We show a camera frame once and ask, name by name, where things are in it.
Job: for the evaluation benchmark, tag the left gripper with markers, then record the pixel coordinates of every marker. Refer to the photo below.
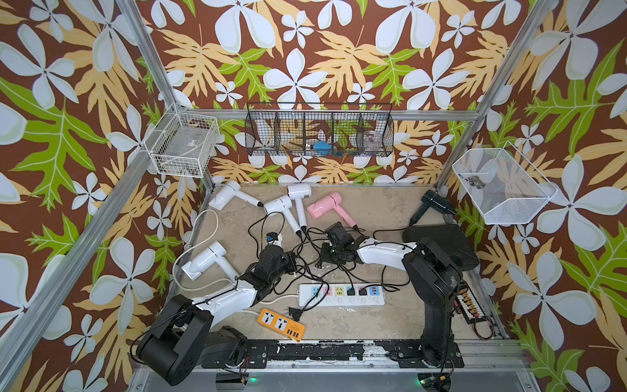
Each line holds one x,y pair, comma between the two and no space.
289,258

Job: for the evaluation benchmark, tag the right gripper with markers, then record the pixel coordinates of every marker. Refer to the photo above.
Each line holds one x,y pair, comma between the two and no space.
323,254

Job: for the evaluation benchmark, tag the white multicolour power strip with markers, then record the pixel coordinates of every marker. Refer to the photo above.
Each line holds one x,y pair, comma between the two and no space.
340,295

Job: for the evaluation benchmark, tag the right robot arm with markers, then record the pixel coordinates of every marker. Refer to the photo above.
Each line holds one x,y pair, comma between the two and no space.
431,271

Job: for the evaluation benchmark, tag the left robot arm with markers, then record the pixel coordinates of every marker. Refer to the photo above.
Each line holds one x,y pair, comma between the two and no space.
182,337

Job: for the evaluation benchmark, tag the pink hair dryer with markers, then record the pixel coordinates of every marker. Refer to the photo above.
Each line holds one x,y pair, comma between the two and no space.
331,203

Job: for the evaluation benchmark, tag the black plug on orange strip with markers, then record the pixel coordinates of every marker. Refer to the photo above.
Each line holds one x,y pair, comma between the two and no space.
295,313

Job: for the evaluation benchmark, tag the orange power strip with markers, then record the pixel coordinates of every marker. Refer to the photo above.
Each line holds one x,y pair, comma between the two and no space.
281,325

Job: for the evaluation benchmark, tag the white hair dryer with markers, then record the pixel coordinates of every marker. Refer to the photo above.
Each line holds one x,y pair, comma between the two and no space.
283,205
230,191
214,254
297,193

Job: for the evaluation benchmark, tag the white hair dryer near left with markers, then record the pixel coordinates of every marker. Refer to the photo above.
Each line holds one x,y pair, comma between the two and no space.
214,254

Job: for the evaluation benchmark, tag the white hair dryer far left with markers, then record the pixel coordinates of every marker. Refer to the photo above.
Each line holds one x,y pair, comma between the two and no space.
230,191

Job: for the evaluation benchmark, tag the blue object in basket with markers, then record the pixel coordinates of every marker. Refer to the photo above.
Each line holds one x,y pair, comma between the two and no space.
322,148

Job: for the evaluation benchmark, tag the black hair dryer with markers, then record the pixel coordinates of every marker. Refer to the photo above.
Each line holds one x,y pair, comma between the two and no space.
431,199

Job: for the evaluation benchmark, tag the black plastic tool case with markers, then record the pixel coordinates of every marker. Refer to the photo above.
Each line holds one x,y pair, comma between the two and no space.
450,238

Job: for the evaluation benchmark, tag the metal clip in basket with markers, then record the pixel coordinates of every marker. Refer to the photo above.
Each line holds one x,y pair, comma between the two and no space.
475,182

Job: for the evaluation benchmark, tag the white mesh basket right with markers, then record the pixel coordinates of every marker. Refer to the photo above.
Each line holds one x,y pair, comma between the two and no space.
516,190

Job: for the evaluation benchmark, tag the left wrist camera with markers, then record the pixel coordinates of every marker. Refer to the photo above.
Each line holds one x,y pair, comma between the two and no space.
274,238

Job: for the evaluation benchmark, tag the black wire basket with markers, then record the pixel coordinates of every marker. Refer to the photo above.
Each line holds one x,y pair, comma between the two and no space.
352,129

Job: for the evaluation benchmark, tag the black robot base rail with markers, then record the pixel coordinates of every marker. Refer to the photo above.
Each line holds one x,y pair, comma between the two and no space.
402,353

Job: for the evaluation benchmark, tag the white wire basket left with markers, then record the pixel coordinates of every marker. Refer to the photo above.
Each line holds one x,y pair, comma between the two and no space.
182,142

